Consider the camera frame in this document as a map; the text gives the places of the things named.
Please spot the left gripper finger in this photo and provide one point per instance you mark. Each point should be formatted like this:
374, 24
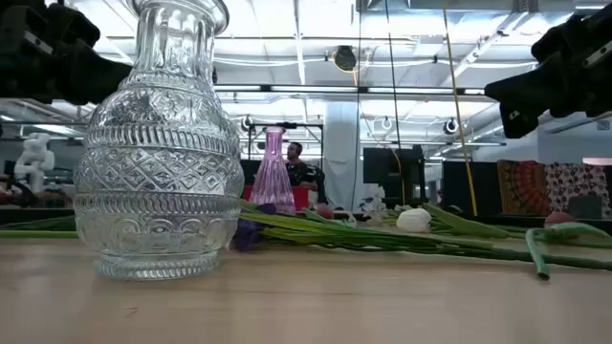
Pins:
95, 74

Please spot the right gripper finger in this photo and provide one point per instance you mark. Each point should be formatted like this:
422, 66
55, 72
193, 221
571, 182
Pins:
535, 91
518, 125

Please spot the clear patterned glass vase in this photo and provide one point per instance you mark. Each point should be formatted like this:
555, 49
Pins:
158, 167

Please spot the white tulip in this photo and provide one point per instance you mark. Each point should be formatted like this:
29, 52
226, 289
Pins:
413, 220

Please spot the pink ribbed glass vase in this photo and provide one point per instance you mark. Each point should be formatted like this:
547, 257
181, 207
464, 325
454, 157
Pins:
272, 181

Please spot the purple flower bunch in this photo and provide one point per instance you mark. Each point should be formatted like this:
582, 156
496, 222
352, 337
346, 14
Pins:
248, 234

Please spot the white floral patterned cloth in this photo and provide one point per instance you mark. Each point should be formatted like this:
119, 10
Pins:
574, 181

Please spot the black partition panel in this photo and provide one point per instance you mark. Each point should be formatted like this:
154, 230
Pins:
459, 186

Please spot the grey chair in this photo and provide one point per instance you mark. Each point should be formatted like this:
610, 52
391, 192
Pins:
585, 208

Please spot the person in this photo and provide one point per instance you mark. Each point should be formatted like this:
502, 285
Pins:
301, 174

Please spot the red box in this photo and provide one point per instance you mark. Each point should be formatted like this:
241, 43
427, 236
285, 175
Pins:
303, 197

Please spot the black ceiling rail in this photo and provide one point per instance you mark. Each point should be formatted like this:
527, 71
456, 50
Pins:
363, 90

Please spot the black metal stand frame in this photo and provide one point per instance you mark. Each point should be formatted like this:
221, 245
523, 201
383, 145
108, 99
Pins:
287, 125

